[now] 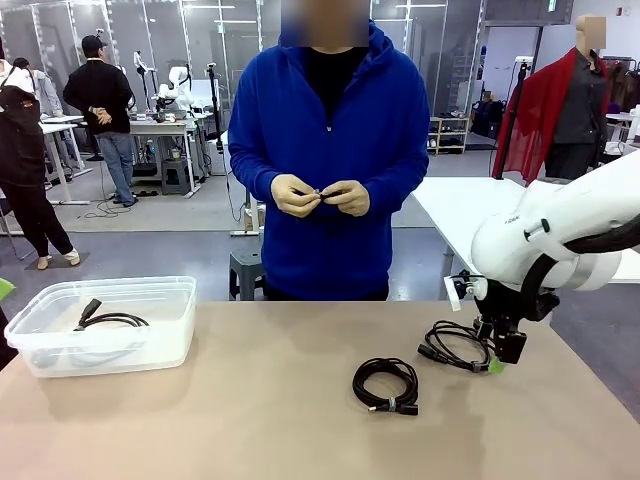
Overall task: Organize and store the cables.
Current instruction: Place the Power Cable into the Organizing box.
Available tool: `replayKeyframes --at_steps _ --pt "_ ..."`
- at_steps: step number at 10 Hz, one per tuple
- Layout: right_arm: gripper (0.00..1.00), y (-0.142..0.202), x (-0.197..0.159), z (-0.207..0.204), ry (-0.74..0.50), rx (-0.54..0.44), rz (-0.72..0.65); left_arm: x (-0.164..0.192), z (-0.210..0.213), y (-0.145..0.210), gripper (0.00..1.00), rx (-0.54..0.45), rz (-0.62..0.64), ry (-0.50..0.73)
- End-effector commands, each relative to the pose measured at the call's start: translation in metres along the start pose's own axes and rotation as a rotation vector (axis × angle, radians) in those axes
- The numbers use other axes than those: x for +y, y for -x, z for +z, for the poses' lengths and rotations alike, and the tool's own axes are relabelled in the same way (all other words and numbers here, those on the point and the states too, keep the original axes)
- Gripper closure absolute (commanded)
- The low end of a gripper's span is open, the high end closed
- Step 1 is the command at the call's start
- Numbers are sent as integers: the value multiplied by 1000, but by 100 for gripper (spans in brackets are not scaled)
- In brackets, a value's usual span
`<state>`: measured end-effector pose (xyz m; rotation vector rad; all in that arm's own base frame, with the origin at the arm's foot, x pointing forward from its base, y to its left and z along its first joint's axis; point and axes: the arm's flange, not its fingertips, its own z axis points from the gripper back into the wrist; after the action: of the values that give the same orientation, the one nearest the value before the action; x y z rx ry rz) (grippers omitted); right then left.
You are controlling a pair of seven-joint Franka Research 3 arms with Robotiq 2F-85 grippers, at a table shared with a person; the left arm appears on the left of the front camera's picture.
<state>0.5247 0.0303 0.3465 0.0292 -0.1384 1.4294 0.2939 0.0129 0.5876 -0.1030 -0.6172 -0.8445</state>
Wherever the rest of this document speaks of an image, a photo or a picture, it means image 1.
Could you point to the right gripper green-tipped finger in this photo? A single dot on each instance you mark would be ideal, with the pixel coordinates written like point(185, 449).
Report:
point(512, 347)
point(484, 331)

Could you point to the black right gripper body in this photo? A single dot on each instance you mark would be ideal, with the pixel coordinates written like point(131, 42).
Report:
point(502, 312)

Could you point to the person left forearm blue sleeve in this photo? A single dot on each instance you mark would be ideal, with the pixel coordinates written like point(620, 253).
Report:
point(400, 175)

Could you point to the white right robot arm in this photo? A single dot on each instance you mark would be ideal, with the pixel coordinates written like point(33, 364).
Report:
point(550, 220)

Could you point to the person right forearm blue sleeve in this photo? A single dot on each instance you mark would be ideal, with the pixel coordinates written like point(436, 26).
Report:
point(250, 175)

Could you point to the person left hand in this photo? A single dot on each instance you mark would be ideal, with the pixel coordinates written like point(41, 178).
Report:
point(352, 197)

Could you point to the person right hand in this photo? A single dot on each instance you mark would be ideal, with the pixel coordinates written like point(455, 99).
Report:
point(290, 195)

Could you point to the large white table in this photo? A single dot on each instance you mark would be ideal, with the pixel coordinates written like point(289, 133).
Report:
point(450, 210)

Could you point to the clear plastic storage bin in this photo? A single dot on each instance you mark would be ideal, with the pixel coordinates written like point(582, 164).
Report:
point(160, 345)

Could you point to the white height-adjustable desk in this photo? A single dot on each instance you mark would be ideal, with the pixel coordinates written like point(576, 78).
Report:
point(60, 125)

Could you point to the wooden shoe rack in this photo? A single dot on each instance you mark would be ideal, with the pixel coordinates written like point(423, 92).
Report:
point(450, 135)

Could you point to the red shawl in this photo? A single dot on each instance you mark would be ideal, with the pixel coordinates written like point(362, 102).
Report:
point(530, 120)

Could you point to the black bags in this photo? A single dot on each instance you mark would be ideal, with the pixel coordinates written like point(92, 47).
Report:
point(487, 117)

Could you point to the mannequin in grey shirt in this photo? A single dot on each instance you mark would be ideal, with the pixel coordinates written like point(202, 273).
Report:
point(580, 115)

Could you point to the man in black jacket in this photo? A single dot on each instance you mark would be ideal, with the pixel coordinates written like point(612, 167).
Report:
point(100, 90)

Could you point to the grey background workbench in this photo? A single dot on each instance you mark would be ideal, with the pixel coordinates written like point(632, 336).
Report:
point(160, 129)

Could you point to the dark grey plastic stool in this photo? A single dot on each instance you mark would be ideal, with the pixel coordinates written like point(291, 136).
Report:
point(245, 270)

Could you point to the person in blue hoodie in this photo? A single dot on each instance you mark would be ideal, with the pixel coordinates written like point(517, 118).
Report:
point(325, 130)

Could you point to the clothes rack with dark garments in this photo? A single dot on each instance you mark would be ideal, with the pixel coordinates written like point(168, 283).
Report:
point(622, 85)

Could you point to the small white background robot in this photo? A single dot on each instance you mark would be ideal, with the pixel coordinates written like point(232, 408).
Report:
point(177, 87)

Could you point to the white desk with metal legs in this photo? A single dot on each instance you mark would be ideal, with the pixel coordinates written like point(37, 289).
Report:
point(225, 140)

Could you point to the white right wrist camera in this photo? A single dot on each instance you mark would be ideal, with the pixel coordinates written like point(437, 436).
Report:
point(457, 292)

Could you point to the black camera stand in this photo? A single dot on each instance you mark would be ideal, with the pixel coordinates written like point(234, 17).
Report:
point(215, 100)

